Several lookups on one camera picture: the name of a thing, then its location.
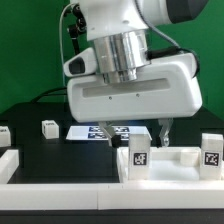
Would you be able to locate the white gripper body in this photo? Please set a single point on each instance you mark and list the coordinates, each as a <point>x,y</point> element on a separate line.
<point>166,88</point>

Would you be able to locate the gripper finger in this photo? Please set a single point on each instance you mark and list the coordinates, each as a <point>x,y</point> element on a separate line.
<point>114,140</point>
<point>166,125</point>

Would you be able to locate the white square tabletop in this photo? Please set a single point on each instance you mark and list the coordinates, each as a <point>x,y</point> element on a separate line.
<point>167,164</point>

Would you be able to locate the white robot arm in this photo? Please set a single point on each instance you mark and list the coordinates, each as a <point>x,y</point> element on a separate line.
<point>119,78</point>

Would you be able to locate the white front fence bar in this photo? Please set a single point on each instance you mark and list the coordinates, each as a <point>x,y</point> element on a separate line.
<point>143,195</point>

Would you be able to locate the white fence bar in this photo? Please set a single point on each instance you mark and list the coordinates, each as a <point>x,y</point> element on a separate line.
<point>143,195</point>
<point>9,162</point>

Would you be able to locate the white left fence bar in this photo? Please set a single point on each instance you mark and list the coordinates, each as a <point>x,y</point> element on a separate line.
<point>9,162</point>

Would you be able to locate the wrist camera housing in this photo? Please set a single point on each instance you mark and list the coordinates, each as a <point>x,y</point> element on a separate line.
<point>83,64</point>

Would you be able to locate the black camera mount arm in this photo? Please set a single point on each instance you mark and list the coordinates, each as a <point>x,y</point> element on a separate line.
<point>78,28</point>

